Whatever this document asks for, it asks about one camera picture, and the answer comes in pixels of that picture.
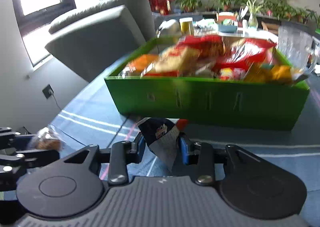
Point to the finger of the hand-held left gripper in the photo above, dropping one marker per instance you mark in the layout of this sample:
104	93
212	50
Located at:
32	158
22	140

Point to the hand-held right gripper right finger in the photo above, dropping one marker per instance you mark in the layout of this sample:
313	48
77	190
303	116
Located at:
183	150

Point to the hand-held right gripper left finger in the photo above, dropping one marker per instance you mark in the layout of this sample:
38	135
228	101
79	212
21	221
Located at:
138	150

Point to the clear packet of brown snacks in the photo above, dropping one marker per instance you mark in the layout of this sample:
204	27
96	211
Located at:
47	140

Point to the dark blue snack packet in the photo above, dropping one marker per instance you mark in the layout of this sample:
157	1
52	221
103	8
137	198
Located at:
162	137

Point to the green cardboard box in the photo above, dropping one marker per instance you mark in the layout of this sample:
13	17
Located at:
200	102

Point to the orange snack packet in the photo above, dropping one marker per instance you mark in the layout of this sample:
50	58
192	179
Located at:
142	63

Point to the red striped snack packet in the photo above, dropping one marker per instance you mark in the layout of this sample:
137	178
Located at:
205	47

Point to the large red snack packet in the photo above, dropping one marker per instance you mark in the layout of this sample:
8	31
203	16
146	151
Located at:
250	51

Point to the grey armchair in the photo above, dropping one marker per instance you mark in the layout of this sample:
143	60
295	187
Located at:
95	37

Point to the white cushion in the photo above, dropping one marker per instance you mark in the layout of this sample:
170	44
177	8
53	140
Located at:
168	27

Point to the yellow can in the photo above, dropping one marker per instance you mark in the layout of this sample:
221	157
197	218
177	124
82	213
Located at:
187	26

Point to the blue tray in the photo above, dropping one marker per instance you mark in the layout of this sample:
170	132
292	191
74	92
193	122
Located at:
227	28

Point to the white round table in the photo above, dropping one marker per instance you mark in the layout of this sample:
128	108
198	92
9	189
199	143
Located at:
250	35

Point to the orange box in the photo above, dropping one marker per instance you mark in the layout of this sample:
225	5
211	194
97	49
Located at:
226	16

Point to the potted green plant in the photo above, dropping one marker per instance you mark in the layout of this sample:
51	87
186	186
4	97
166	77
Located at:
187	2
227	2
285	9

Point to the red flower ornament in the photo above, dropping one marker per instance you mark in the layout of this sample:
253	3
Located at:
161	1

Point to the glass mug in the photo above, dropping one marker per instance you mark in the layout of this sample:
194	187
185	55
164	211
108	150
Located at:
295	47

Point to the spider plant in glass vase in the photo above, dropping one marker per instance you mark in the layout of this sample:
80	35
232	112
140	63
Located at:
252	14

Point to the black wall socket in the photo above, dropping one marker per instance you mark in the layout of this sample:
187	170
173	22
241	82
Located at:
47	90

